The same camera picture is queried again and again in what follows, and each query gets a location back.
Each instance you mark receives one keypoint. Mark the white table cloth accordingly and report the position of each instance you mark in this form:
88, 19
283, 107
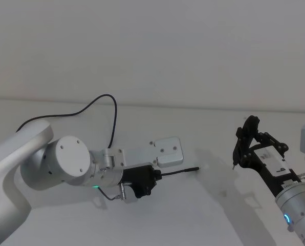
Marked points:
214, 133

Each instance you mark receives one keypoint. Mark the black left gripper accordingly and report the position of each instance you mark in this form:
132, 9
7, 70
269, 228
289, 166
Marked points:
139, 179

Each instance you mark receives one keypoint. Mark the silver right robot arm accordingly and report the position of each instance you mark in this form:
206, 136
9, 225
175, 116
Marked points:
295, 207

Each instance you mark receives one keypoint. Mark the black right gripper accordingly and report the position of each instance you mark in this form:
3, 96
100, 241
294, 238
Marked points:
266, 164

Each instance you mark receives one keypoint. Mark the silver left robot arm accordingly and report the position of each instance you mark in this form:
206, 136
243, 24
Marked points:
70, 159

